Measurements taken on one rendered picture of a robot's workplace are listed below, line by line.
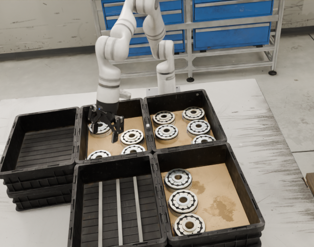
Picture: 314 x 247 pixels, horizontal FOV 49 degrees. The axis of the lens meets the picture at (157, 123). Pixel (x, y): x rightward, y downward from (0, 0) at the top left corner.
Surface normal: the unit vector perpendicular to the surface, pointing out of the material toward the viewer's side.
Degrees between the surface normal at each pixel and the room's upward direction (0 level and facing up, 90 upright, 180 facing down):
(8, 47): 90
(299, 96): 0
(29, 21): 90
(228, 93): 0
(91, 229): 0
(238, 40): 90
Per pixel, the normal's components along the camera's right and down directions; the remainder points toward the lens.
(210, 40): 0.02, 0.61
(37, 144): -0.08, -0.79
